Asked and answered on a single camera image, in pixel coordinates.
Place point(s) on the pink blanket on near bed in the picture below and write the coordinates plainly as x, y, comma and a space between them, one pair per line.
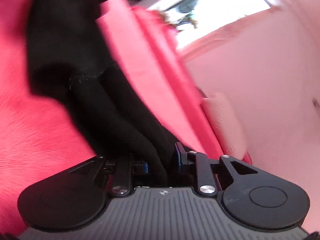
38, 138

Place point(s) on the red sheet on far bed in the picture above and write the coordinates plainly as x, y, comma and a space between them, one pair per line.
161, 39

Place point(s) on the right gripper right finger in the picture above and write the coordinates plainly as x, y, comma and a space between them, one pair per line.
248, 195

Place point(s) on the washing machine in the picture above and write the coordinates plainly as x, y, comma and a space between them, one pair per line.
186, 6

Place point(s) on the pink embossed pillow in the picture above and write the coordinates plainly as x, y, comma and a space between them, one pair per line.
226, 125

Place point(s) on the tan garment on far bed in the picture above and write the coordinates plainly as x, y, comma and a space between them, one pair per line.
165, 18

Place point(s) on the black knit pants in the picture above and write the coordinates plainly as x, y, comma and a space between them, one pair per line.
69, 61

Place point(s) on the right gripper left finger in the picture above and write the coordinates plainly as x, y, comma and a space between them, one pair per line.
78, 195

